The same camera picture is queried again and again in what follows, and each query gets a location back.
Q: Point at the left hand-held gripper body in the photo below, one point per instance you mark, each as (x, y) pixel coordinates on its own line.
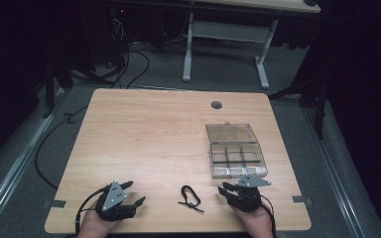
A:
(113, 201)

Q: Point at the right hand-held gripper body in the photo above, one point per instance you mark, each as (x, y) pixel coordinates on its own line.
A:
(248, 195)

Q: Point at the clear plastic compartment box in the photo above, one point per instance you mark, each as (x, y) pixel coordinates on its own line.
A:
(236, 150)

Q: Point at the person's right hand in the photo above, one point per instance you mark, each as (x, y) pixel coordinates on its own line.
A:
(255, 223)

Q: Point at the person's left hand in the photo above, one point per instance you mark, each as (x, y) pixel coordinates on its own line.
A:
(94, 225)

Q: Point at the grey tape strip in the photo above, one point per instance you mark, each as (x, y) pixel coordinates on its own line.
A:
(57, 204)
(301, 199)

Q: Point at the dark round desk grommet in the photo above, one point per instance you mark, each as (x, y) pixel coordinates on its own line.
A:
(216, 105)

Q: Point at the black metal stand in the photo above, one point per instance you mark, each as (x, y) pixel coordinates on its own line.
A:
(50, 82)

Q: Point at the black tripod stand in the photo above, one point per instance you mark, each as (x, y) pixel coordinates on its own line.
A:
(319, 82)

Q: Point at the white-framed wooden desk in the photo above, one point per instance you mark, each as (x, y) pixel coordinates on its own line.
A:
(231, 31)

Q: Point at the metal floor rail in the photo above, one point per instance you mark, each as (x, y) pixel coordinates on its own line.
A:
(16, 165)
(335, 172)

